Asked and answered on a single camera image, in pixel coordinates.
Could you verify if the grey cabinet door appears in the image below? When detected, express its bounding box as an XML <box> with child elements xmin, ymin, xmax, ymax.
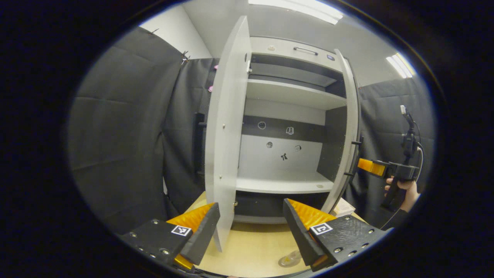
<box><xmin>320</xmin><ymin>48</ymin><xmax>364</xmax><ymax>215</ymax></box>
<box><xmin>193</xmin><ymin>15</ymin><xmax>252</xmax><ymax>252</ymax></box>

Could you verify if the black backdrop cloth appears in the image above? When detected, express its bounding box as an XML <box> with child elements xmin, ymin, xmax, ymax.
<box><xmin>67</xmin><ymin>26</ymin><xmax>437</xmax><ymax>234</ymax></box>

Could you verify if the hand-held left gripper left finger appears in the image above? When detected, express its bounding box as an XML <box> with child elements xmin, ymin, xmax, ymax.
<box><xmin>121</xmin><ymin>202</ymin><xmax>221</xmax><ymax>271</ymax></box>

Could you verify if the ceiling light panel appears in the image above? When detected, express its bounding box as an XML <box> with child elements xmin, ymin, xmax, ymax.
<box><xmin>386</xmin><ymin>53</ymin><xmax>417</xmax><ymax>79</ymax></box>
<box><xmin>248</xmin><ymin>0</ymin><xmax>344</xmax><ymax>25</ymax></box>

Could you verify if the stack of books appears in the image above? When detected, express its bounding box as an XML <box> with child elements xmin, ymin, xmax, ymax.
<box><xmin>331</xmin><ymin>197</ymin><xmax>356</xmax><ymax>217</ymax></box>

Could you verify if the grey cabinet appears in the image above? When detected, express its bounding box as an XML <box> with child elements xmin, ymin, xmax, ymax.
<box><xmin>232</xmin><ymin>36</ymin><xmax>349</xmax><ymax>225</ymax></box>

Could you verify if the grey cable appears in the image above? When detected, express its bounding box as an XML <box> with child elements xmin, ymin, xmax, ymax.
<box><xmin>415</xmin><ymin>142</ymin><xmax>425</xmax><ymax>183</ymax></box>

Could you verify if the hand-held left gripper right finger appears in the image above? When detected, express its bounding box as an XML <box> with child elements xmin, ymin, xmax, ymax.
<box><xmin>283</xmin><ymin>198</ymin><xmax>387</xmax><ymax>272</ymax></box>

